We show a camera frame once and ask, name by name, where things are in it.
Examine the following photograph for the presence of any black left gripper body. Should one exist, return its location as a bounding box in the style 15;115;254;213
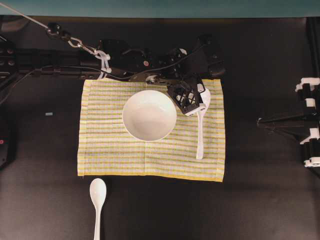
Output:
144;34;225;83

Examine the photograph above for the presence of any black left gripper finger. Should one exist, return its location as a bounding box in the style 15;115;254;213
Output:
189;75;205;105
167;81;200;116

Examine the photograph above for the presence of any white chinese spoon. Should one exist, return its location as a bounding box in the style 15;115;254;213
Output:
196;88;211;160
89;178;107;240

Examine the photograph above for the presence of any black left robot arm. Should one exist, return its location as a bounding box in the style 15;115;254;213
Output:
0;34;226;116

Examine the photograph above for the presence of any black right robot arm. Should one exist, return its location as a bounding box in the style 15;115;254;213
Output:
191;17;320;165

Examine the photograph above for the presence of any white ceramic bowl plate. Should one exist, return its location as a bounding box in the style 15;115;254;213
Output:
122;90;177;142

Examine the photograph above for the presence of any yellow striped cloth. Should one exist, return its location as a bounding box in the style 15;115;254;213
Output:
77;78;226;182

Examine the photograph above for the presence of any white chinese spoon on table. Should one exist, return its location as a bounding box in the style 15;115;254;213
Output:
89;178;107;240

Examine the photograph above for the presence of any white tether cord with carabiner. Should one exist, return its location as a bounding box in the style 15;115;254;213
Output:
0;0;111;81

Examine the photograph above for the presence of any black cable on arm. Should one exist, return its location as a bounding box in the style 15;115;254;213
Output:
0;48;201;106

